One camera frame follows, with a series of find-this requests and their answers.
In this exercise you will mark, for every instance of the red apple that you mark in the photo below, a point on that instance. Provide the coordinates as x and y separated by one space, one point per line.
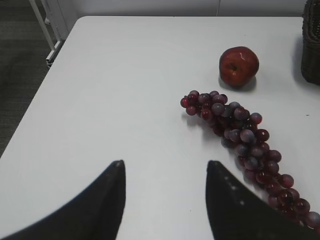
237 66

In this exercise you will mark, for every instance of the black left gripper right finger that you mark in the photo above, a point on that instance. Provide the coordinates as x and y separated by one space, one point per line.
235 213

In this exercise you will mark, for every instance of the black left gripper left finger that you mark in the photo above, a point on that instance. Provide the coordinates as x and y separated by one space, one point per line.
94 214

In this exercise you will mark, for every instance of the purple grape bunch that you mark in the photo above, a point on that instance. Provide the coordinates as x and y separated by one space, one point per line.
238 129

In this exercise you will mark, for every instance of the white metal frame leg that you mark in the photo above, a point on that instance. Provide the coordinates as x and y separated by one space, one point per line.
54 47

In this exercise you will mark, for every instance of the black wicker basket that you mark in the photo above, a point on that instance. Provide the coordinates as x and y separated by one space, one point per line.
310 61

